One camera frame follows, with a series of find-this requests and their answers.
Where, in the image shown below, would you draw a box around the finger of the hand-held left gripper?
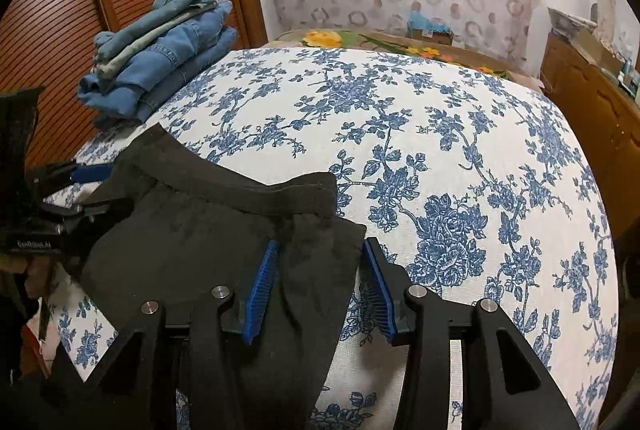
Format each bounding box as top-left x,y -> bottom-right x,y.
31,161 -> 114,187
39,201 -> 134,234

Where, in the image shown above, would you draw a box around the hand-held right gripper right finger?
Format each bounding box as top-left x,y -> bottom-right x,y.
362,237 -> 583,430

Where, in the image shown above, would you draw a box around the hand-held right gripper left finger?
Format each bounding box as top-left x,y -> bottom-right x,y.
50,239 -> 282,430

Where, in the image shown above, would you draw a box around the black pants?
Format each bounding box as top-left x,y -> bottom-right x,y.
65,122 -> 368,430

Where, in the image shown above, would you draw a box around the person's left hand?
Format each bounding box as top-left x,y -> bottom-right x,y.
0,254 -> 57,295

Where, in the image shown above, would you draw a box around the blue floral bed cloth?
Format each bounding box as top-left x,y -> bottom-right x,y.
42,47 -> 621,430

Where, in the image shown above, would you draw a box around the wooden louvered wardrobe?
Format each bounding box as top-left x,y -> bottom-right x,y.
0,0 -> 268,171

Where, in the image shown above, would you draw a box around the folded light blue jeans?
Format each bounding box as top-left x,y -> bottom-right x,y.
94,0 -> 219,65

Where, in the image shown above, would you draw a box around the beige floral blanket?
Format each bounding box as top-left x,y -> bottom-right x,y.
265,28 -> 546,93

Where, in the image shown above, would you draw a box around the wooden cabinet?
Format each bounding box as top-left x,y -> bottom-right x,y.
540,32 -> 640,231

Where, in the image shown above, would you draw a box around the cardboard box with blue items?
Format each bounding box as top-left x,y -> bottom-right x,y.
406,10 -> 455,46

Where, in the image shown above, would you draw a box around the clutter of toiletries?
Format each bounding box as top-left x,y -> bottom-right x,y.
547,4 -> 640,98

